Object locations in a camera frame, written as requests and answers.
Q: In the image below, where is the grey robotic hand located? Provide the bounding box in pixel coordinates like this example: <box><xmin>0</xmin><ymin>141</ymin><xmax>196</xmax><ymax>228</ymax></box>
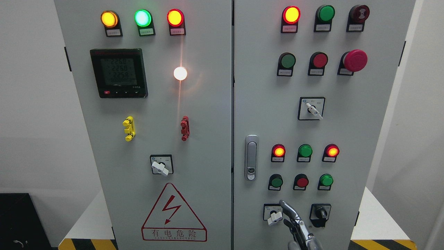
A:
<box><xmin>279</xmin><ymin>200</ymin><xmax>323</xmax><ymax>250</ymax></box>

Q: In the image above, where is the silver door handle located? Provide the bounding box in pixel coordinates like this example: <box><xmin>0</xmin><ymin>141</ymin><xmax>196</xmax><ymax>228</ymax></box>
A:
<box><xmin>244</xmin><ymin>135</ymin><xmax>258</xmax><ymax>181</ymax></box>

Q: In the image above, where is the grey right cabinet door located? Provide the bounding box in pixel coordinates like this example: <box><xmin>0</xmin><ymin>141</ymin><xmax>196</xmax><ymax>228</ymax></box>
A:
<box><xmin>233</xmin><ymin>0</ymin><xmax>415</xmax><ymax>250</ymax></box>

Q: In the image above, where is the grey cabinet door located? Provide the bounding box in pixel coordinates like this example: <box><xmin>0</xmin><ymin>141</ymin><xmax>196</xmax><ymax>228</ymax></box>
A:
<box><xmin>54</xmin><ymin>0</ymin><xmax>232</xmax><ymax>250</ymax></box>
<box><xmin>233</xmin><ymin>0</ymin><xmax>415</xmax><ymax>250</ymax></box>

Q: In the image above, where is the grey left cabinet door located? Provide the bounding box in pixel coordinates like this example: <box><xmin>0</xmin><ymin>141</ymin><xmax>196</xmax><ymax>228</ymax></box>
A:
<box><xmin>54</xmin><ymin>0</ymin><xmax>232</xmax><ymax>250</ymax></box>

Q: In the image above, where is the red indicator light left door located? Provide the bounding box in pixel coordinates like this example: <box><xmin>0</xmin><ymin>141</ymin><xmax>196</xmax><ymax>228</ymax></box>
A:
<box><xmin>166</xmin><ymin>9</ymin><xmax>186</xmax><ymax>35</ymax></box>

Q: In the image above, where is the red push button lower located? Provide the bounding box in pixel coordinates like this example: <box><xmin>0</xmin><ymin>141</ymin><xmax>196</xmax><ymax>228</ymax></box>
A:
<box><xmin>293</xmin><ymin>174</ymin><xmax>309</xmax><ymax>191</ymax></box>

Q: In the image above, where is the red push button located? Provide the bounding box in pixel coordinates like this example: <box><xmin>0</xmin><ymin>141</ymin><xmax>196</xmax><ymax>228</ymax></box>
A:
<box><xmin>293</xmin><ymin>174</ymin><xmax>309</xmax><ymax>191</ymax></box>
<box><xmin>307</xmin><ymin>52</ymin><xmax>328</xmax><ymax>76</ymax></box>

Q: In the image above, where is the green push button lower right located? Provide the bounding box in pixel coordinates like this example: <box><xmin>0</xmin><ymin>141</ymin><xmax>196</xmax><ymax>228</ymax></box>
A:
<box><xmin>317</xmin><ymin>174</ymin><xmax>334</xmax><ymax>191</ymax></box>

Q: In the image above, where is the white platform with hazard stripes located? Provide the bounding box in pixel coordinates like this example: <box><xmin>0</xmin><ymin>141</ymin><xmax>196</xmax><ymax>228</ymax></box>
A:
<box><xmin>58</xmin><ymin>189</ymin><xmax>417</xmax><ymax>250</ymax></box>

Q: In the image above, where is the green light lower middle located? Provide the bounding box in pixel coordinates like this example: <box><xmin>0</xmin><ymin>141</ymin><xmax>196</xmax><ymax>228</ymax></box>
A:
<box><xmin>297</xmin><ymin>144</ymin><xmax>313</xmax><ymax>163</ymax></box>

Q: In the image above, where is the red lit light lower left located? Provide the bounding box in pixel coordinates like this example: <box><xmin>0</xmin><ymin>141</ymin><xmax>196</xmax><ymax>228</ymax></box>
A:
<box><xmin>271</xmin><ymin>144</ymin><xmax>286</xmax><ymax>163</ymax></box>

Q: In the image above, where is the red lit light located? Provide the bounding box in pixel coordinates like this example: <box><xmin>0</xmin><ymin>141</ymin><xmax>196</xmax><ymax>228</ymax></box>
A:
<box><xmin>281</xmin><ymin>5</ymin><xmax>301</xmax><ymax>33</ymax></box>
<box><xmin>271</xmin><ymin>144</ymin><xmax>286</xmax><ymax>163</ymax></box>
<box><xmin>322</xmin><ymin>144</ymin><xmax>340</xmax><ymax>163</ymax></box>

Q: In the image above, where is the red lit light lower right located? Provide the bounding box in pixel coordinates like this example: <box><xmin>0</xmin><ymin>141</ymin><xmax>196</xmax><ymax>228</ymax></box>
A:
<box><xmin>322</xmin><ymin>144</ymin><xmax>340</xmax><ymax>163</ymax></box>

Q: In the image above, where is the red electric hazard sign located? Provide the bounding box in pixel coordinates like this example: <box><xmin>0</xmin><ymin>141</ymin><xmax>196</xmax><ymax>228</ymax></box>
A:
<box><xmin>141</xmin><ymin>183</ymin><xmax>207</xmax><ymax>242</ymax></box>

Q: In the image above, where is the green push button upper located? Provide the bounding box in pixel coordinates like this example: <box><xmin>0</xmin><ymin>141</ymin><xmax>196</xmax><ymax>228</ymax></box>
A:
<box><xmin>276</xmin><ymin>52</ymin><xmax>296</xmax><ymax>77</ymax></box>

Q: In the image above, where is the red push button upper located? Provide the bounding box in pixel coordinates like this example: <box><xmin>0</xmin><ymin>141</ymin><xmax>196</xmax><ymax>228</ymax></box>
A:
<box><xmin>307</xmin><ymin>52</ymin><xmax>328</xmax><ymax>76</ymax></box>

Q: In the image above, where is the red emergency stop button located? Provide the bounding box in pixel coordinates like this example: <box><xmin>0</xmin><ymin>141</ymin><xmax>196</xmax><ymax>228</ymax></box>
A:
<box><xmin>337</xmin><ymin>49</ymin><xmax>368</xmax><ymax>76</ymax></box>

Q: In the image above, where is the white lit indicator light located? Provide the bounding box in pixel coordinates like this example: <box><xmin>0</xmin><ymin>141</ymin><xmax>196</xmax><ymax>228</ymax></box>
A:
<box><xmin>173</xmin><ymin>66</ymin><xmax>188</xmax><ymax>81</ymax></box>

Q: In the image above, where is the red lit light top right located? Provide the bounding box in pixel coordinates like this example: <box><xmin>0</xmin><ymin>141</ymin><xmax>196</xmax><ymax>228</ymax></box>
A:
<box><xmin>281</xmin><ymin>5</ymin><xmax>301</xmax><ymax>33</ymax></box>

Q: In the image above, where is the green light top right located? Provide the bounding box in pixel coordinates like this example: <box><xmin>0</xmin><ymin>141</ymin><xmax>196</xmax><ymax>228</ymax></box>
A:
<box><xmin>314</xmin><ymin>5</ymin><xmax>335</xmax><ymax>33</ymax></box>

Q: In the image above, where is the dark red buzzer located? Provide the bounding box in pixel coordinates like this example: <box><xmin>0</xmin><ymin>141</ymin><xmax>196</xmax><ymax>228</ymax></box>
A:
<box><xmin>346</xmin><ymin>5</ymin><xmax>370</xmax><ymax>33</ymax></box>

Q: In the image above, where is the black digital power meter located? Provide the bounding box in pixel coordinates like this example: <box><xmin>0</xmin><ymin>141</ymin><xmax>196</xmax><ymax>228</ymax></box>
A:
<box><xmin>90</xmin><ymin>48</ymin><xmax>148</xmax><ymax>98</ymax></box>

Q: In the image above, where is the green lit indicator light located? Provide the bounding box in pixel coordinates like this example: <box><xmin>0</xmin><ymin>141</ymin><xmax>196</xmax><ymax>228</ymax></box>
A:
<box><xmin>134</xmin><ymin>9</ymin><xmax>156</xmax><ymax>36</ymax></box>

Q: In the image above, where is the black box bottom left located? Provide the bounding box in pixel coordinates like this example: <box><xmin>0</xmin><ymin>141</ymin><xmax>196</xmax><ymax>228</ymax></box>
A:
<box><xmin>0</xmin><ymin>193</ymin><xmax>51</xmax><ymax>250</ymax></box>

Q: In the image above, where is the yellow indicator light top left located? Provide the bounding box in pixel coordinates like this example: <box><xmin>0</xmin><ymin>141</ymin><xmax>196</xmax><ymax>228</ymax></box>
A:
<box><xmin>101</xmin><ymin>10</ymin><xmax>123</xmax><ymax>37</ymax></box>

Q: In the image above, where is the black selector switch knob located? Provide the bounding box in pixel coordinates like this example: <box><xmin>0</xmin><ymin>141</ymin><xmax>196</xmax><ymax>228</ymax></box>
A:
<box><xmin>310</xmin><ymin>203</ymin><xmax>331</xmax><ymax>228</ymax></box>

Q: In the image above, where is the white lower rotary switch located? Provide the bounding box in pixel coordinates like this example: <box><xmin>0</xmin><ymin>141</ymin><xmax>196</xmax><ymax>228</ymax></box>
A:
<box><xmin>263</xmin><ymin>203</ymin><xmax>283</xmax><ymax>226</ymax></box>

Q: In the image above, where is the upper right rotary switch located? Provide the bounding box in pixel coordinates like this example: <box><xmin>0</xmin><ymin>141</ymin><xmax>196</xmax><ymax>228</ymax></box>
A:
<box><xmin>298</xmin><ymin>97</ymin><xmax>326</xmax><ymax>120</ymax></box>

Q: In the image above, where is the left door rotary switch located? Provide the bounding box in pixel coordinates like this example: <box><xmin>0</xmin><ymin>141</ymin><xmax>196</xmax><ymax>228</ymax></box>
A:
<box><xmin>150</xmin><ymin>155</ymin><xmax>174</xmax><ymax>177</ymax></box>

